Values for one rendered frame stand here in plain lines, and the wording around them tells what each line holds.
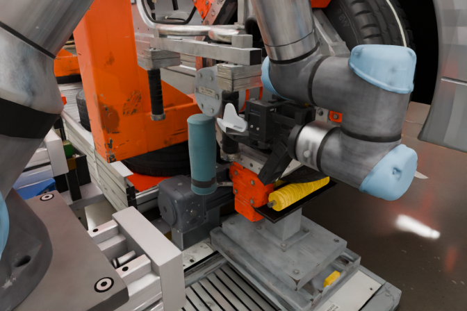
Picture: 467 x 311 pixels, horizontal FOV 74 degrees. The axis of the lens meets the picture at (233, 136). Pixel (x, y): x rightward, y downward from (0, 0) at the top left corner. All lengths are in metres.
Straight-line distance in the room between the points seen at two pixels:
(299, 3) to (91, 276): 0.38
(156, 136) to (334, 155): 0.93
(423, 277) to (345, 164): 1.24
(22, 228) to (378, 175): 0.38
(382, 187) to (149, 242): 0.30
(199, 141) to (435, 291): 1.14
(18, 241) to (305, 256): 1.01
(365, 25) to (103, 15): 0.78
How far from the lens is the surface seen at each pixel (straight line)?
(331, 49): 0.71
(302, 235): 1.29
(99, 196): 1.20
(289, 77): 0.46
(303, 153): 0.48
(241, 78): 0.61
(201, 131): 0.94
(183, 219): 1.23
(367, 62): 0.40
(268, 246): 1.24
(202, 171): 1.00
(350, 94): 0.41
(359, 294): 1.36
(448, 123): 0.87
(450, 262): 1.78
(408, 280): 1.60
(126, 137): 1.21
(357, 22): 0.78
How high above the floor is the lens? 1.05
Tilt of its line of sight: 22 degrees down
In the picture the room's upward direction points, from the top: straight up
